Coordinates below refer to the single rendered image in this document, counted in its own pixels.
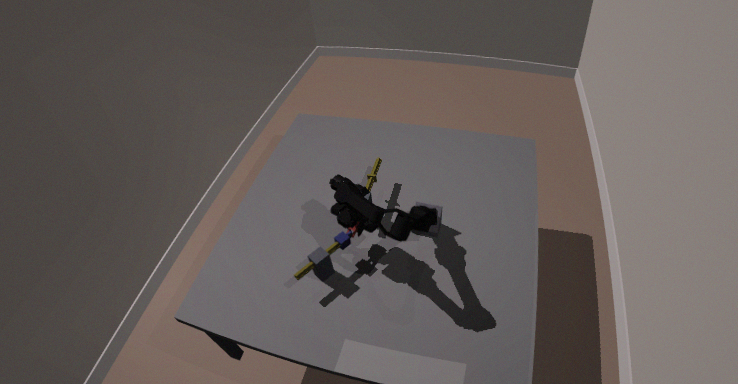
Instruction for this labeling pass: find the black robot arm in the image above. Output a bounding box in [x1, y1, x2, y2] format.
[329, 175, 437, 241]

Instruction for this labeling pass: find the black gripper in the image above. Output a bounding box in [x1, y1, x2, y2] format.
[331, 203, 378, 236]

